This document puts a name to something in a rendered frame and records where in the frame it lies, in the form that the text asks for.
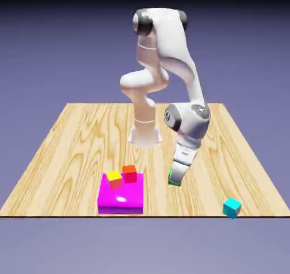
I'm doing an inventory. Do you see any small orange cube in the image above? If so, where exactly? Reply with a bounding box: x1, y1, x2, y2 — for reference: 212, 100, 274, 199
122, 164, 138, 184

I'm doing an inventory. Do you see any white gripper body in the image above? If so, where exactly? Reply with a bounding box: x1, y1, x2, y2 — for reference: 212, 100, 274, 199
169, 160, 190, 184

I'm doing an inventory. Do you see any small cyan cube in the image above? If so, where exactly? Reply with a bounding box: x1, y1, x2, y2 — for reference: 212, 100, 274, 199
222, 196, 242, 220

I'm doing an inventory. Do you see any large magenta box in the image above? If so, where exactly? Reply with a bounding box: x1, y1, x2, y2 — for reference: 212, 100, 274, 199
97, 172, 145, 215

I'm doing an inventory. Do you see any small green cube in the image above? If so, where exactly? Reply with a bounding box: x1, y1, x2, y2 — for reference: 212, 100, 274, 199
168, 166, 182, 187

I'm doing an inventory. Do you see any small yellow cube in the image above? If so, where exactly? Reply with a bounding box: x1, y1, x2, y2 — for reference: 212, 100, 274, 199
105, 170, 123, 191

